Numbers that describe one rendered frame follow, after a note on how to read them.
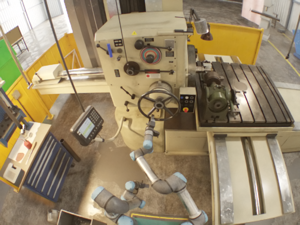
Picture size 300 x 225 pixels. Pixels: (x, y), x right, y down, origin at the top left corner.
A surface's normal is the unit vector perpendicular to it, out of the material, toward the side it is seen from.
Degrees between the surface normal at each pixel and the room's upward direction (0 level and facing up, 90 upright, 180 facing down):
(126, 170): 0
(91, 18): 90
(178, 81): 90
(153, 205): 0
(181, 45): 90
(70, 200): 0
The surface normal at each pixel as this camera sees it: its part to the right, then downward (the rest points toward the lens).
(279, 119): -0.08, -0.68
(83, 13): -0.11, 0.74
